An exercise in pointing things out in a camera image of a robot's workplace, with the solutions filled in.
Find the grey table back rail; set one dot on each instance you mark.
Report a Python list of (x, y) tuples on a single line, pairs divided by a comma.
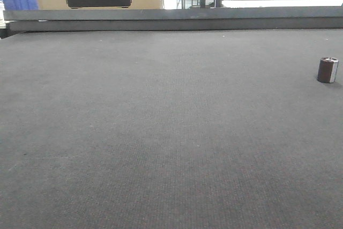
[(309, 17)]

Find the brown cylindrical capacitor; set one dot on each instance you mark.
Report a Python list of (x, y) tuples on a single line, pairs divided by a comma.
[(327, 70)]

